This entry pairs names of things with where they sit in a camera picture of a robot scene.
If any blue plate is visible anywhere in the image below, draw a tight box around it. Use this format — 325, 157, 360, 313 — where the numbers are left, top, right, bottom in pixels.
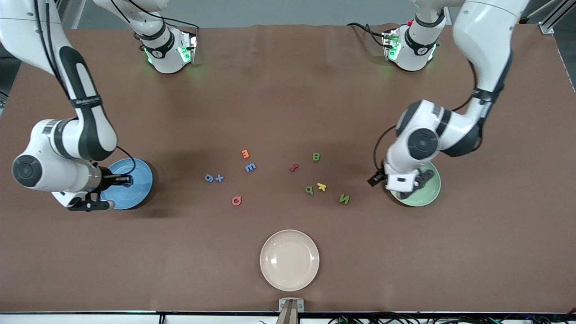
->
100, 157, 153, 211

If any light green plate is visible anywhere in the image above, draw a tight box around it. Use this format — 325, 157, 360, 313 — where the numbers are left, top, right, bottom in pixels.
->
388, 161, 441, 207

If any cream plate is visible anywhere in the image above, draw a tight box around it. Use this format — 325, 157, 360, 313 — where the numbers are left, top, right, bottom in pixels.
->
260, 229, 320, 292

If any brown table cover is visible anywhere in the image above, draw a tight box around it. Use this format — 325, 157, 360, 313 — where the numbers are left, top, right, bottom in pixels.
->
0, 22, 576, 314

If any white table edge panel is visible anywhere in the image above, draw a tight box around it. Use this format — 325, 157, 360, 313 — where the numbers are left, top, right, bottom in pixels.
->
0, 312, 576, 324

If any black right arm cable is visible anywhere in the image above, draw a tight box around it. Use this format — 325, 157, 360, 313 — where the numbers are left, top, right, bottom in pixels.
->
34, 0, 136, 177

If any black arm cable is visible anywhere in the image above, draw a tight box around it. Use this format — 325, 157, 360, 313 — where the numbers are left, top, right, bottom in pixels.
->
373, 58, 478, 175
34, 0, 136, 177

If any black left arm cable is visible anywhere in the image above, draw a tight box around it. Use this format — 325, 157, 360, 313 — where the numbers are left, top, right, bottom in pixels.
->
373, 58, 478, 175

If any grey metal camera bracket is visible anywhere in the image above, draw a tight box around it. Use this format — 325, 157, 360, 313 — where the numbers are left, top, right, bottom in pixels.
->
279, 298, 305, 324

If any black left base cable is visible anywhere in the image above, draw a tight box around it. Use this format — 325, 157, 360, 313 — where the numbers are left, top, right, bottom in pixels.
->
346, 22, 390, 49

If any black base cable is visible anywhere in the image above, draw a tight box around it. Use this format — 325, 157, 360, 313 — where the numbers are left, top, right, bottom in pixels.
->
160, 16, 200, 36
346, 22, 390, 49

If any black cable bundle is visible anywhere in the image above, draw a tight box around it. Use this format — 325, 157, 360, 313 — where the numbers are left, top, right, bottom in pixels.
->
328, 312, 576, 324

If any black right base cable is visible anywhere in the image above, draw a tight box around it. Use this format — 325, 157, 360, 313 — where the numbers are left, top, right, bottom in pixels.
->
160, 16, 200, 36

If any aluminium frame post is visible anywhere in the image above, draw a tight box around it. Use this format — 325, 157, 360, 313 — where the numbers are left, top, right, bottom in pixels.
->
538, 0, 576, 35

